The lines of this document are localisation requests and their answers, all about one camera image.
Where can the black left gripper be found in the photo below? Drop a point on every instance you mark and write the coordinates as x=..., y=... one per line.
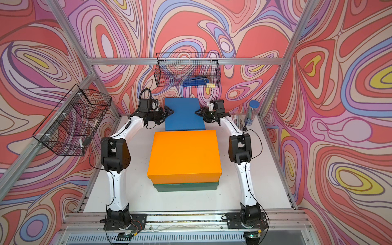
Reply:
x=164, y=116

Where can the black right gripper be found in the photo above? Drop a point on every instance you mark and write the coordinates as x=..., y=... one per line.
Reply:
x=203, y=113

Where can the blue shoebox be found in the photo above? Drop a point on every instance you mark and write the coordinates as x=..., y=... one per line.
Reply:
x=184, y=117

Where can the orange shoebox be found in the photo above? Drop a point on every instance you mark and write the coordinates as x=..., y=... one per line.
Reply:
x=183, y=157

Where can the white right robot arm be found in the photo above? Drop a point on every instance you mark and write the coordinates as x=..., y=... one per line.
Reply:
x=240, y=153

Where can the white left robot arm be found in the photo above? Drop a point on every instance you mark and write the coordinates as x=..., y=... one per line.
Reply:
x=116, y=158

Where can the small white stapler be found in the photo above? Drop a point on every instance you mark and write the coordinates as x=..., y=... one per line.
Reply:
x=235, y=120

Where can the blue stapler in basket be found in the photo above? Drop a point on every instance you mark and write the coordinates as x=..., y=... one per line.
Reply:
x=195, y=81

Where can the beige black stapler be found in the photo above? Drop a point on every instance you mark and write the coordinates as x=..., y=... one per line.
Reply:
x=242, y=125

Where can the clear pencil tube blue cap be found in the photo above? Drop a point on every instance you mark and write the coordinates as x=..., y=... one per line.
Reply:
x=252, y=112

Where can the green shoebox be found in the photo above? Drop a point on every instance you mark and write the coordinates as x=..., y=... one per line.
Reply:
x=186, y=187

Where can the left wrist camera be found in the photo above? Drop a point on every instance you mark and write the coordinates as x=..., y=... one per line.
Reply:
x=148, y=105

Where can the black wire basket back wall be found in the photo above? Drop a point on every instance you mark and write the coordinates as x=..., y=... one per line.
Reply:
x=173, y=67

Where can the black wire basket wall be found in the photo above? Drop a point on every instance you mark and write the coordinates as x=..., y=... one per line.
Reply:
x=173, y=67
x=73, y=127

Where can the black wire basket left wall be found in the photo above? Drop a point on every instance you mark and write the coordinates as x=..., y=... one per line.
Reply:
x=73, y=127

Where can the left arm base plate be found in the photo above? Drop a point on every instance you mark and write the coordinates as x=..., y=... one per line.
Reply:
x=133, y=222

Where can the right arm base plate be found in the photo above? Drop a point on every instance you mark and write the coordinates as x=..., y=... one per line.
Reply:
x=240, y=220

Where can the aluminium front rail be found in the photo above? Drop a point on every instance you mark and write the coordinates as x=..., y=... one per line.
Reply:
x=286, y=227

